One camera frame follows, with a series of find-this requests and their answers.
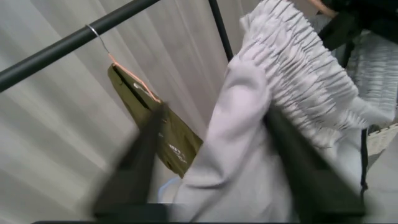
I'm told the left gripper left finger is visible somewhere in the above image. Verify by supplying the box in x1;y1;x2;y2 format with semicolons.
93;104;169;218

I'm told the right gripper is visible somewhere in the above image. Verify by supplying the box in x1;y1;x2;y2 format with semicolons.
317;0;398;52

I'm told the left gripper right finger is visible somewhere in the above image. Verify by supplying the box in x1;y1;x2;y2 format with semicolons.
264;107;366;218

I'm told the green printed shirt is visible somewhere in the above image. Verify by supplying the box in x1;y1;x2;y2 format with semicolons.
107;63;205;179

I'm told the pale grey garment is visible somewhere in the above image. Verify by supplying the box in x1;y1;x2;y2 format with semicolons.
169;0;398;223

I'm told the white laundry basket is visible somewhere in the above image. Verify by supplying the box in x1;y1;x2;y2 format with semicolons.
366;123;398;156

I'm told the black clothes rack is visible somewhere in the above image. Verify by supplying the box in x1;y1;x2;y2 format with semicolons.
0;0;234;93

